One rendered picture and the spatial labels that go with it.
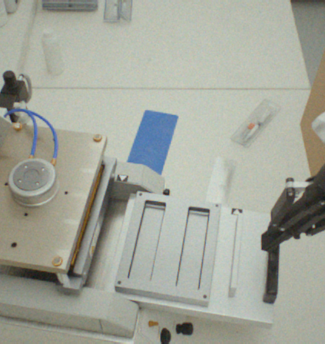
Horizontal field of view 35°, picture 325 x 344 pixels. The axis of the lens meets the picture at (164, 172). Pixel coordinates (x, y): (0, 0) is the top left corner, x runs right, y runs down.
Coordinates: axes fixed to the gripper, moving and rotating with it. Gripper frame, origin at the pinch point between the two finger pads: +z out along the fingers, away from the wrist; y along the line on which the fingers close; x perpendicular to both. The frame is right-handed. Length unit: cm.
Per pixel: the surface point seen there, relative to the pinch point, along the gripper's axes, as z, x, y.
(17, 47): 54, 74, -54
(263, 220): 11.0, 9.8, 4.5
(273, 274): 6.9, -3.3, 3.8
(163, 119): 41, 53, -10
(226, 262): 13.6, 0.0, -2.0
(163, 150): 40, 42, -9
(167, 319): 29.9, -6.8, -6.3
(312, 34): 86, 191, 82
